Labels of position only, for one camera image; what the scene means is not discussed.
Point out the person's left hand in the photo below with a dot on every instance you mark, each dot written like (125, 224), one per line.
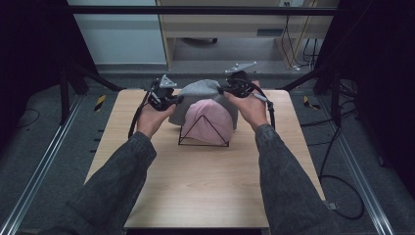
(151, 120)

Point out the black metal frame bar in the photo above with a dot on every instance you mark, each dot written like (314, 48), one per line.
(195, 10)

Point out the aluminium floor rail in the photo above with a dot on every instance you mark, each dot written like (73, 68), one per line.
(362, 176)
(36, 176)

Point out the pink knit beanie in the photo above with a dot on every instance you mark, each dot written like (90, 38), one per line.
(212, 114)

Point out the yellow black striped tape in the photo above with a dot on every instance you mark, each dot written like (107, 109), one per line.
(308, 103)
(100, 102)

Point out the person's right hand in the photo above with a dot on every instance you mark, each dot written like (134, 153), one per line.
(254, 109)

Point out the grey knit beanie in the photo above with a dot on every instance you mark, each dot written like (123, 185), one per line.
(199, 91)

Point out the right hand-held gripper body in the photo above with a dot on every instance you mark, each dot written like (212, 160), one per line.
(239, 85)

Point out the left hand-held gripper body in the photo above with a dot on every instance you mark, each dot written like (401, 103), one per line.
(161, 94)

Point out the white cabinet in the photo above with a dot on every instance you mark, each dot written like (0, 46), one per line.
(120, 39)

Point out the black metal stand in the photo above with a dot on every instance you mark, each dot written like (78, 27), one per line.
(335, 98)
(64, 98)

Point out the black curtain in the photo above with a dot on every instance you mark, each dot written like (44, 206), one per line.
(29, 58)
(381, 81)

